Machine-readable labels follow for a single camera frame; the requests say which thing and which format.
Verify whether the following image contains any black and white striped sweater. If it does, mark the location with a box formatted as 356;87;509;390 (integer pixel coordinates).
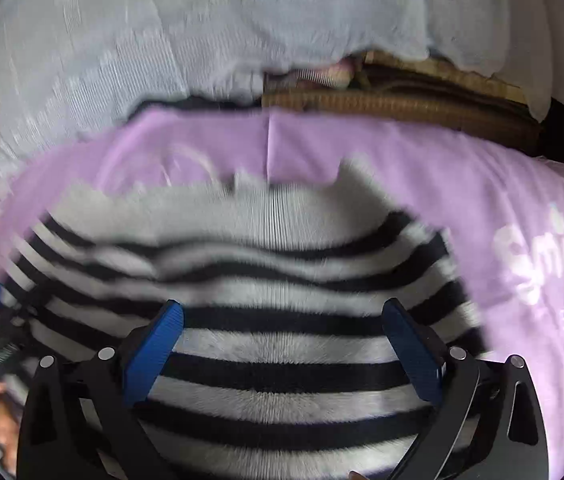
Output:
0;157;488;480

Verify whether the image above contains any white lace cover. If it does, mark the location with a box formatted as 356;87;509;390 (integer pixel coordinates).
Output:
0;0;563;176

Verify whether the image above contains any purple printed bedsheet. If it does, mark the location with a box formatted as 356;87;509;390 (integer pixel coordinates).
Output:
0;107;564;480

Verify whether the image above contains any pale folded cloth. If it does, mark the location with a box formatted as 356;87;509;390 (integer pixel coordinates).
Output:
234;57;360;92

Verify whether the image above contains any brown wicker basket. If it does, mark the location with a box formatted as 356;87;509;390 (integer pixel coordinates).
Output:
262;50;543;151

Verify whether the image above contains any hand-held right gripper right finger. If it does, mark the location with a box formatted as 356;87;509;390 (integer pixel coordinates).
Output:
381;298;549;480

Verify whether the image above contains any person's left hand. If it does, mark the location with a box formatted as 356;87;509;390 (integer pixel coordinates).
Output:
0;380;21;467

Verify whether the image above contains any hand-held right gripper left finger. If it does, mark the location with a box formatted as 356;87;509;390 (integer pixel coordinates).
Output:
16;300;184;480

